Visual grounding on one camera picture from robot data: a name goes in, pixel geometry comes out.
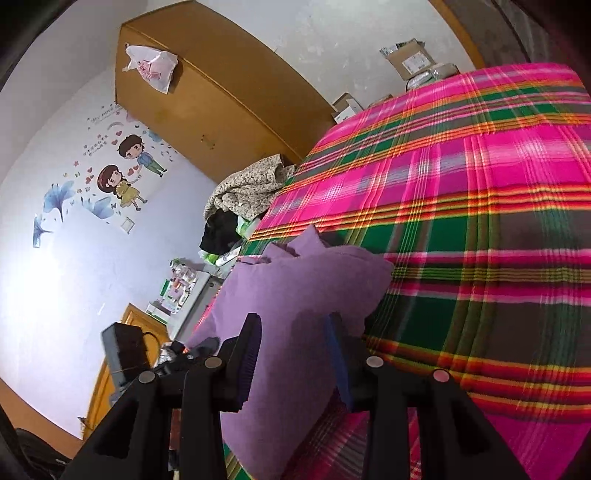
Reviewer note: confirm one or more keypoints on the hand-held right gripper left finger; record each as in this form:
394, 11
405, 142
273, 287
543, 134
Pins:
249, 369

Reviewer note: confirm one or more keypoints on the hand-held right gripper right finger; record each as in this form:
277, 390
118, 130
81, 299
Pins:
337, 364

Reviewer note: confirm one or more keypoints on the purple fleece garment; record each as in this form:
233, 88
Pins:
300, 286

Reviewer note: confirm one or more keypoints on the grey drawer cabinet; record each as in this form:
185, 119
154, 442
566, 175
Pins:
203, 297

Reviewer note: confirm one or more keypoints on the black garment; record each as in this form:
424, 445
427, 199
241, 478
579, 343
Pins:
219, 233

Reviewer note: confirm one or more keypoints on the beige patterned blanket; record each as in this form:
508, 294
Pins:
249, 189

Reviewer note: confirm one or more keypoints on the pink green plaid bed sheet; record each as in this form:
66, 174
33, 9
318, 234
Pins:
461, 207

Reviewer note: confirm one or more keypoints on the white box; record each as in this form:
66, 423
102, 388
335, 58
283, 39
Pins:
348, 108

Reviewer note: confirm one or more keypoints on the wooden wardrobe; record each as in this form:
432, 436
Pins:
221, 92

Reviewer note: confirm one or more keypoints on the white pink plastic bag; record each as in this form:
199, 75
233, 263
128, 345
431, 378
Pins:
152, 69

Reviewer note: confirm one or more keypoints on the grey plastic parcel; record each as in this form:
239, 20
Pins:
419, 83
443, 72

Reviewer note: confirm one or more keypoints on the cardboard box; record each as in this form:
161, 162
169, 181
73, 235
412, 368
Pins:
408, 60

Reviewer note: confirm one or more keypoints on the clear plastic door curtain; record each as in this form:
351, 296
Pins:
508, 32

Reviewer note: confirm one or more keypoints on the white wall socket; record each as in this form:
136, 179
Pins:
128, 225

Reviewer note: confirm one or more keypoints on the cartoon wall sticker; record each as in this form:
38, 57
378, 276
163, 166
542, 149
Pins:
115, 180

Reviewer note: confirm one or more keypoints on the wooden door frame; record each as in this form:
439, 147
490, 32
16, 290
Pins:
461, 39

